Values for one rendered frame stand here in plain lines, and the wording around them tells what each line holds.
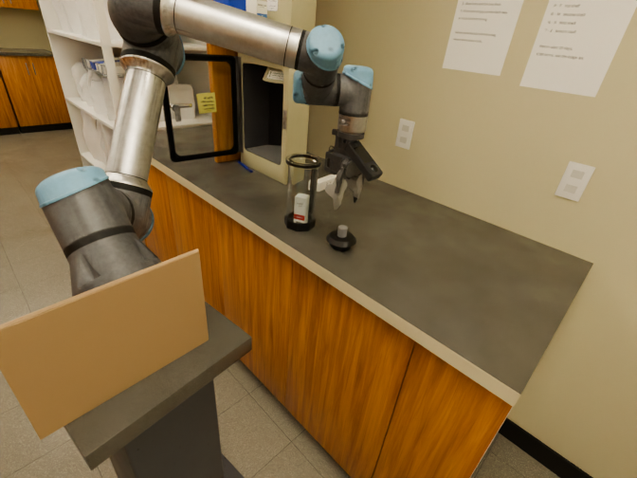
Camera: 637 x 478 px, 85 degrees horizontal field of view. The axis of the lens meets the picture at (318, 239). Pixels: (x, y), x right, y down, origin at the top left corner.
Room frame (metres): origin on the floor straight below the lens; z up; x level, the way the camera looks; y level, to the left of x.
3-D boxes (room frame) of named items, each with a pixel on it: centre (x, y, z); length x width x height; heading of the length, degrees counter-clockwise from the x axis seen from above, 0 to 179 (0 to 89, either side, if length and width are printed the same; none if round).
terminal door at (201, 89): (1.45, 0.52, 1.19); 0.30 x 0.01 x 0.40; 132
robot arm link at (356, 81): (0.93, -0.05, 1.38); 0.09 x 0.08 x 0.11; 98
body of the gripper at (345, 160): (0.93, -0.05, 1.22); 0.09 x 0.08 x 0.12; 48
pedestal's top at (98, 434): (0.48, 0.34, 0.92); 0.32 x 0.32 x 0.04; 54
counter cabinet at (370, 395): (1.39, 0.11, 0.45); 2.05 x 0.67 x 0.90; 48
